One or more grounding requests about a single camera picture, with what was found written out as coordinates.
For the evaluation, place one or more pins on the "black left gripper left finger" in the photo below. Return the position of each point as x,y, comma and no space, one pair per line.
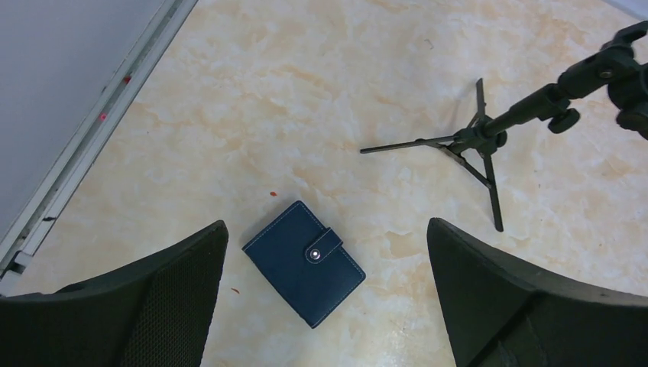
155,311

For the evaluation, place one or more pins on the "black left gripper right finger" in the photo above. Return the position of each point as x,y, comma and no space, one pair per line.
500,310

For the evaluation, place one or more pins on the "dark blue card holder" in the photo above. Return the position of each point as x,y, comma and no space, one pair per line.
305,262

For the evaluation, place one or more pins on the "black mini tripod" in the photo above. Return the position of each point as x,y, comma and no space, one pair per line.
614,66

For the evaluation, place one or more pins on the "aluminium frame rail left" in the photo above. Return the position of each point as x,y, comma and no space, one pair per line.
69,71

